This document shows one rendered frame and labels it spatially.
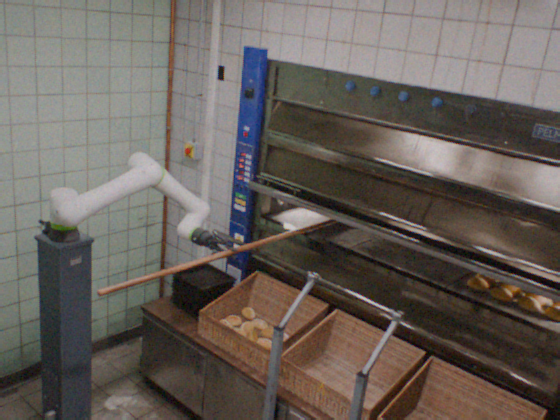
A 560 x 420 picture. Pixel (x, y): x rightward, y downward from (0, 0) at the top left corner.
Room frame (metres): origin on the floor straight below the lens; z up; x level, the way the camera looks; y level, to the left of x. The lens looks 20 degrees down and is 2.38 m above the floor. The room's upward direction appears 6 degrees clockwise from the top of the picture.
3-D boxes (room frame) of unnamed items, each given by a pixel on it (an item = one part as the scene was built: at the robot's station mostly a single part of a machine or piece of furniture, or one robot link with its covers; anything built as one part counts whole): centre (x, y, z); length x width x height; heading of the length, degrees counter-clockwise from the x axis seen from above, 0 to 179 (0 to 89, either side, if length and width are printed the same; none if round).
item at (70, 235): (2.77, 1.05, 1.23); 0.26 x 0.15 x 0.06; 54
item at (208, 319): (2.99, -0.02, 0.72); 0.56 x 0.49 x 0.28; 51
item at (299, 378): (2.60, -0.47, 0.72); 0.56 x 0.49 x 0.28; 50
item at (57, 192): (2.72, 1.00, 1.36); 0.16 x 0.13 x 0.19; 29
